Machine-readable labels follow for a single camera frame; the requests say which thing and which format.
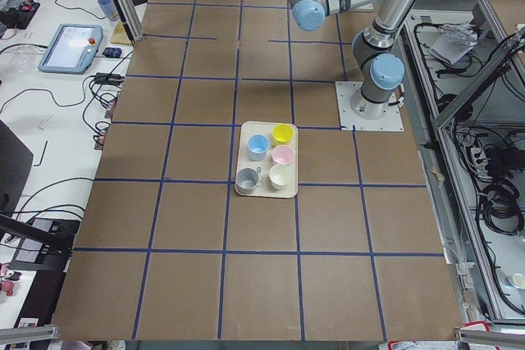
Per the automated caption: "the blue plastic cup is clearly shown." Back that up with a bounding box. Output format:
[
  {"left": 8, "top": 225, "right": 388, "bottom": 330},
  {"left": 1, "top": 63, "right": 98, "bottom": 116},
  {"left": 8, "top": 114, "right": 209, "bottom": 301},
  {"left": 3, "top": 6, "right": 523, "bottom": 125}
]
[{"left": 248, "top": 134, "right": 270, "bottom": 161}]

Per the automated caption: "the pink plastic cup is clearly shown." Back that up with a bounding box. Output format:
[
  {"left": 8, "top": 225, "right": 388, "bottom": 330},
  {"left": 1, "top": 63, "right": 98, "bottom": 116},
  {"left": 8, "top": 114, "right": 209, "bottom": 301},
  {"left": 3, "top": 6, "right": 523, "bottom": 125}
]
[{"left": 272, "top": 145, "right": 295, "bottom": 166}]

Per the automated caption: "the cream white plastic cup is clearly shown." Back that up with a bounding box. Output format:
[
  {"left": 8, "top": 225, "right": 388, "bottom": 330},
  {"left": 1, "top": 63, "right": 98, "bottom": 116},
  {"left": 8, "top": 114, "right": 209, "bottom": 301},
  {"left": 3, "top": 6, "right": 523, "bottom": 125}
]
[{"left": 269, "top": 164, "right": 292, "bottom": 190}]

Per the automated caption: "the yellow plastic cup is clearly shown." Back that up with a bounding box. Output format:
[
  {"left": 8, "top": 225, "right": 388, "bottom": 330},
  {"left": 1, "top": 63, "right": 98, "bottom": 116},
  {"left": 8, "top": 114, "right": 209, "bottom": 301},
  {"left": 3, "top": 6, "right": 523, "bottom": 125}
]
[{"left": 272, "top": 124, "right": 294, "bottom": 146}]

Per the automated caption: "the grey plastic cup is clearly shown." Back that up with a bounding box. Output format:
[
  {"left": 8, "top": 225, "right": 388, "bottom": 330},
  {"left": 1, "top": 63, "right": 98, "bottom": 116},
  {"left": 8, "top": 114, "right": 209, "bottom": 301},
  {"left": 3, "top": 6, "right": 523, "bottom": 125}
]
[{"left": 235, "top": 168, "right": 259, "bottom": 195}]

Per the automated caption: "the cream plastic tray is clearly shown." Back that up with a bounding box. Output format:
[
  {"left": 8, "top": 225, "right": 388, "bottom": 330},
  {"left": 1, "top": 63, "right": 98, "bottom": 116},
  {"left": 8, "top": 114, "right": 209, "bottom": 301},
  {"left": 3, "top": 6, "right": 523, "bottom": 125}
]
[{"left": 234, "top": 120, "right": 299, "bottom": 200}]

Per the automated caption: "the black power adapter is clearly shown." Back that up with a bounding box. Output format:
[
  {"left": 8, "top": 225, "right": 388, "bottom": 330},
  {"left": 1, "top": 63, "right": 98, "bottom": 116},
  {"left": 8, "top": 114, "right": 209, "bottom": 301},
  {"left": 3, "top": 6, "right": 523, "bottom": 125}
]
[{"left": 94, "top": 73, "right": 124, "bottom": 84}]

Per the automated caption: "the wooden stand base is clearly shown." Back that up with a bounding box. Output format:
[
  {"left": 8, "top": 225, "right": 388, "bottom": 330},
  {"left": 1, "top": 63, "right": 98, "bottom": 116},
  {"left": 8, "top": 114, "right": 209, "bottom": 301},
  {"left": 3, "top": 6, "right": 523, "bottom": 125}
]
[{"left": 110, "top": 21, "right": 134, "bottom": 45}]

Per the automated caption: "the blue teach pendant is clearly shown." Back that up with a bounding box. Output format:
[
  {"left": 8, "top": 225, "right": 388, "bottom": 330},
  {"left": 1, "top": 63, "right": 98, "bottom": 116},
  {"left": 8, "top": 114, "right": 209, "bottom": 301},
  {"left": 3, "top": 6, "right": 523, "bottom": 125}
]
[{"left": 38, "top": 24, "right": 103, "bottom": 75}]

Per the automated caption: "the blue mug on desk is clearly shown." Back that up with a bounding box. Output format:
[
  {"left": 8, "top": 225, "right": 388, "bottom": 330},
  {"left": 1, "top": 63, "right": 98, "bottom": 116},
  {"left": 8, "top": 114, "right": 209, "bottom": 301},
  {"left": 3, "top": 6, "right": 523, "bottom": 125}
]
[{"left": 98, "top": 0, "right": 119, "bottom": 21}]

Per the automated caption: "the crumpled white paper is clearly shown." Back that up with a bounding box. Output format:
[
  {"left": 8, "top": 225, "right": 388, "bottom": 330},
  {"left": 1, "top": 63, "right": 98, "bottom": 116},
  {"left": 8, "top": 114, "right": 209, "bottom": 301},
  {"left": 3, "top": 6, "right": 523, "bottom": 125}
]
[{"left": 429, "top": 22, "right": 477, "bottom": 66}]

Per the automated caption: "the black monitor stand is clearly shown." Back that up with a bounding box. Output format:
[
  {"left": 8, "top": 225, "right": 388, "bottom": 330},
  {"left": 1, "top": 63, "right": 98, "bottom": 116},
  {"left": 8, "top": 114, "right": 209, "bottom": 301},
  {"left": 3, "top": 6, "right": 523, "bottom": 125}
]
[{"left": 0, "top": 120, "right": 81, "bottom": 273}]

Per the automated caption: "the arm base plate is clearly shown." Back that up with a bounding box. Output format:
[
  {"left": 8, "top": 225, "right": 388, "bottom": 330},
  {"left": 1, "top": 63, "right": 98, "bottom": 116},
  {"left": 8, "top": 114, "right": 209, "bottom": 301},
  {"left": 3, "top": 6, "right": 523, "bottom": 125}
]
[{"left": 335, "top": 81, "right": 404, "bottom": 132}]

